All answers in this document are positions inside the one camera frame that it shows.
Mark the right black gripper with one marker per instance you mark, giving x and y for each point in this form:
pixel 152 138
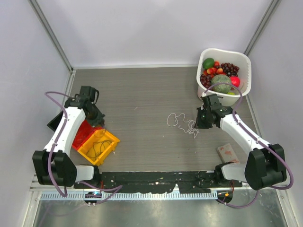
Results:
pixel 199 124

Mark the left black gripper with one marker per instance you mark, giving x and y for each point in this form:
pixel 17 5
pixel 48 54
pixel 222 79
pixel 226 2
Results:
pixel 99 120

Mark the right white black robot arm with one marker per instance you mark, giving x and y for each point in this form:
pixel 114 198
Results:
pixel 265 164

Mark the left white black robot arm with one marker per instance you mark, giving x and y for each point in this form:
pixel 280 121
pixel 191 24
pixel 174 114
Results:
pixel 53 165

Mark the red plastic bin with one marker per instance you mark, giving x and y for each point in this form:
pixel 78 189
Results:
pixel 83 134

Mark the green netted melon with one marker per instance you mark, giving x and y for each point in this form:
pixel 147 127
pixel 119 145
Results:
pixel 221 83

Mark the yellow plastic bin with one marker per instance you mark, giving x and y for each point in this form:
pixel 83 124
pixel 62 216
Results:
pixel 98 146

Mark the dark grape cluster left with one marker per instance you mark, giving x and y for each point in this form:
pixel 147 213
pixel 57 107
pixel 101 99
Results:
pixel 206 80

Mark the red pink apple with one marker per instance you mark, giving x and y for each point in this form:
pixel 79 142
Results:
pixel 235 81

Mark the black plastic bin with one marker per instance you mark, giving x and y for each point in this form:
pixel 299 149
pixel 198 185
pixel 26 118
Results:
pixel 53 124

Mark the stained grey sponge block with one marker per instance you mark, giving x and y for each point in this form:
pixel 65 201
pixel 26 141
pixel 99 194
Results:
pixel 227 154

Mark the dark red grape bunch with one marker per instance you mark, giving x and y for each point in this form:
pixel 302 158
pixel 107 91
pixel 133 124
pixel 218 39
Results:
pixel 230 69

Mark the green lime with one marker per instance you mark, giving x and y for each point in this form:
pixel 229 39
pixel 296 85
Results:
pixel 208 63

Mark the white plastic basket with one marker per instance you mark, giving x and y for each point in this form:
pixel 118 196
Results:
pixel 244 74

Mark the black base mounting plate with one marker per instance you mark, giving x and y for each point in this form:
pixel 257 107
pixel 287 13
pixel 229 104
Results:
pixel 161 182

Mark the white slotted cable duct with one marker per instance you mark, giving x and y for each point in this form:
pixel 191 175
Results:
pixel 94 195

